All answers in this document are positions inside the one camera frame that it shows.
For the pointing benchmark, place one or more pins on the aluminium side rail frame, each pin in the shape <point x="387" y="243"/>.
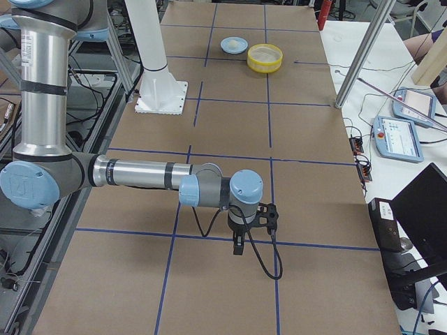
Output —
<point x="31" y="238"/>

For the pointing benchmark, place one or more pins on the aluminium frame post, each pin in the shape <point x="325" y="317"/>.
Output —
<point x="371" y="34"/>

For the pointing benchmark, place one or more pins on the red fire extinguisher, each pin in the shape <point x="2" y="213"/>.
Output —
<point x="323" y="14"/>

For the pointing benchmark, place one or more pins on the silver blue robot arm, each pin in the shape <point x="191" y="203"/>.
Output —
<point x="44" y="169"/>

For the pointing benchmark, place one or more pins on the far blue teach pendant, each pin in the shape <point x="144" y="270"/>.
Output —
<point x="422" y="102"/>

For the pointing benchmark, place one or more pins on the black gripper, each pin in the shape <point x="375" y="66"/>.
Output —
<point x="238" y="229"/>

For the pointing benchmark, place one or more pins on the white pedestal column with base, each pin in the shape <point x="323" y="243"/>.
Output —
<point x="159" y="91"/>

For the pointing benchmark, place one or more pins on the black computer box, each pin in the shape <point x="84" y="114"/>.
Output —
<point x="387" y="227"/>

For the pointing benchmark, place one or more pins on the near orange black connector module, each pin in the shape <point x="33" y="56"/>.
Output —
<point x="364" y="171"/>

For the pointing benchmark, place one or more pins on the light blue plate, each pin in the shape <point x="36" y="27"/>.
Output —
<point x="243" y="45"/>

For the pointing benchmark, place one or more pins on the orange black connector module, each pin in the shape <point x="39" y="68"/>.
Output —
<point x="356" y="143"/>
<point x="364" y="171"/>

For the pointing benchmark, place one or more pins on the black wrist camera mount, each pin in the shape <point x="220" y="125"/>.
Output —
<point x="266" y="217"/>

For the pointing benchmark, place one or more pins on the far orange black connector module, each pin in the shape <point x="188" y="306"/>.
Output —
<point x="356" y="143"/>

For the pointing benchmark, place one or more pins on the yellow round steamer basket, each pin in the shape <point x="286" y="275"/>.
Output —
<point x="264" y="58"/>

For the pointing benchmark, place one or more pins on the wooden beam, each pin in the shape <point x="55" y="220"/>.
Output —
<point x="430" y="50"/>

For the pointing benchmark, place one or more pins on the white steamed bun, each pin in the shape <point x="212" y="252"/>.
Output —
<point x="233" y="44"/>

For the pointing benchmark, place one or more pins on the blue teach pendant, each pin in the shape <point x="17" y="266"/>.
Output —
<point x="422" y="102"/>
<point x="397" y="139"/>

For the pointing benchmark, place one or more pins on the black monitor on stand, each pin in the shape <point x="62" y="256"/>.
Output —
<point x="420" y="208"/>

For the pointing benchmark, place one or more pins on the near blue teach pendant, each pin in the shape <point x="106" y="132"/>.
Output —
<point x="397" y="139"/>

